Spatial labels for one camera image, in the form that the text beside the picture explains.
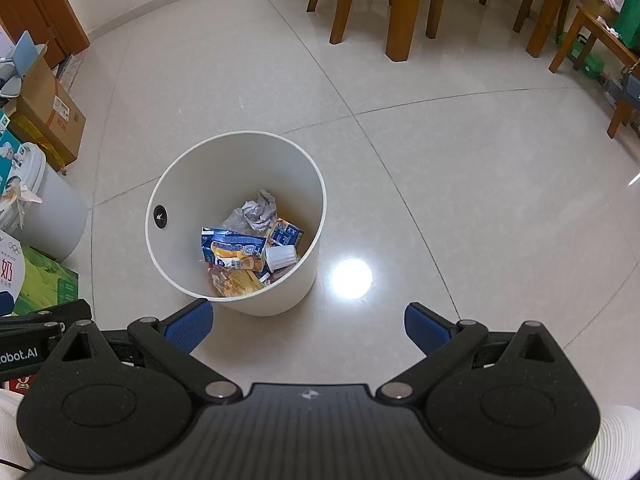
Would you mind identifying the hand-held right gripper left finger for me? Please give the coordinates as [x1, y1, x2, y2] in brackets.
[60, 299, 241, 402]

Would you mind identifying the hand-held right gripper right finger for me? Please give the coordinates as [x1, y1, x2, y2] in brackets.
[376, 302, 571, 403]

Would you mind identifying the small white pleated cup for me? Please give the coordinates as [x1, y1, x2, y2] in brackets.
[264, 245, 300, 274]

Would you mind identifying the printed paper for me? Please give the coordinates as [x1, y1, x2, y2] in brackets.
[242, 188, 279, 234]

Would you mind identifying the white round trash bin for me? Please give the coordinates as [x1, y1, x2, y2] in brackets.
[145, 131, 328, 317]

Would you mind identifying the green milk carton box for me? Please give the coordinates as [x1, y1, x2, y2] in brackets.
[0, 245, 81, 319]

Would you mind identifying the white lidded bucket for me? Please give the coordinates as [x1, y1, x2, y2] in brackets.
[0, 142, 90, 262]

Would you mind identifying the beige crumpled strip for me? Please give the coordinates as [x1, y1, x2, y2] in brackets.
[0, 179, 45, 233]

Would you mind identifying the teal white printed box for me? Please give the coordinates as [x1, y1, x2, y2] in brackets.
[0, 109, 32, 197]

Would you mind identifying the yellow cardboard box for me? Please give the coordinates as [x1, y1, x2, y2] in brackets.
[7, 109, 69, 174]

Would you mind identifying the brown cardboard box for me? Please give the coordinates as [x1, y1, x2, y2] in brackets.
[10, 42, 87, 167]

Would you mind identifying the pale blue white fan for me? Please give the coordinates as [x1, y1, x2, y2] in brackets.
[0, 30, 49, 99]

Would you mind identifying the wooden door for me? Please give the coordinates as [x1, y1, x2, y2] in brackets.
[0, 0, 91, 70]

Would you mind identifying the wooden stool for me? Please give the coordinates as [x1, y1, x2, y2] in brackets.
[548, 4, 640, 140]

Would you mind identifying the blue box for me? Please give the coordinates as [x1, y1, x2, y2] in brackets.
[619, 72, 640, 104]

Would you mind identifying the green bag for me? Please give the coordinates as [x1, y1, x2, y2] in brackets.
[571, 0, 640, 52]

